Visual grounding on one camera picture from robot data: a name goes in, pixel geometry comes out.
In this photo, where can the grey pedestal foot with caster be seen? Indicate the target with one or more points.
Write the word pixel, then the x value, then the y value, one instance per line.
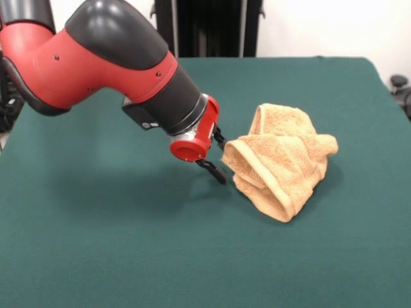
pixel 398 81

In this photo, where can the tan terry towel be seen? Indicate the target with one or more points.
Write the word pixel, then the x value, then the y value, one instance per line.
pixel 289 160

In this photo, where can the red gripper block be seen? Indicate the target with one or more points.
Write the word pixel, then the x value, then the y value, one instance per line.
pixel 205 141

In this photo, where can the dark green table cloth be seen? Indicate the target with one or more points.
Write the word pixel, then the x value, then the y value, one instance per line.
pixel 96 208

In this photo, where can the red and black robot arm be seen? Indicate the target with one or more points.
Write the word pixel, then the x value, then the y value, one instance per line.
pixel 96 64

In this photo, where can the black stand behind table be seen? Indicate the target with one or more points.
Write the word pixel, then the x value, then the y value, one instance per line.
pixel 208 32

